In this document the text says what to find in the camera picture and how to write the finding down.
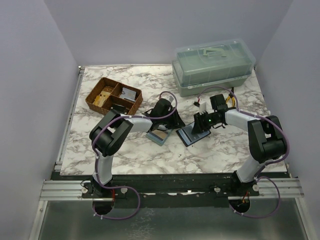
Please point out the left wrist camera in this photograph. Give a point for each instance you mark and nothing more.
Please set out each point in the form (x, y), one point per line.
(170, 98)

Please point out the gold cards in basket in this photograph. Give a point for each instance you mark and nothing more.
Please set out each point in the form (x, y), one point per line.
(101, 98)

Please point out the aluminium frame rail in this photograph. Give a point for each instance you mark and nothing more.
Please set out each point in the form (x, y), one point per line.
(65, 137)

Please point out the black item in basket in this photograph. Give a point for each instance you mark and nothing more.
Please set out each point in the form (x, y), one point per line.
(120, 109)

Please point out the brown woven divided basket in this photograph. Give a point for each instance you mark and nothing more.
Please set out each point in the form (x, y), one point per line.
(115, 90)

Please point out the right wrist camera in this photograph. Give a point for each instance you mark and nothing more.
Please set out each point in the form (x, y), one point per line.
(202, 106)

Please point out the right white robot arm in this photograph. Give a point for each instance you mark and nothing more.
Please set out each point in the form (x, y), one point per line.
(266, 139)

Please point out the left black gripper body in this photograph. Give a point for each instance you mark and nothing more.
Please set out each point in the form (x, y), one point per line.
(169, 121)

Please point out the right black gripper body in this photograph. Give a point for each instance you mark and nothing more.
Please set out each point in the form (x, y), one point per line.
(208, 120)

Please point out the green plastic storage box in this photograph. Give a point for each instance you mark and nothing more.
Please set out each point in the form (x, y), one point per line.
(197, 68)

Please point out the black metal base rail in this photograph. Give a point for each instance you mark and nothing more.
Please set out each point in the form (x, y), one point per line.
(153, 190)

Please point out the black leather card holder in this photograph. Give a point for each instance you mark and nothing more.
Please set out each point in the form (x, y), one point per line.
(187, 137)

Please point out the yellow handled pliers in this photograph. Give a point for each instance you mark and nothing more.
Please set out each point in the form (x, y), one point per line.
(231, 98)

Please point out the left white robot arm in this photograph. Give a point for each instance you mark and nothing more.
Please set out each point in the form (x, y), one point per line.
(109, 134)

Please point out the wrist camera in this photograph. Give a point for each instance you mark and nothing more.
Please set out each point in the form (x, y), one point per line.
(202, 106)
(170, 98)

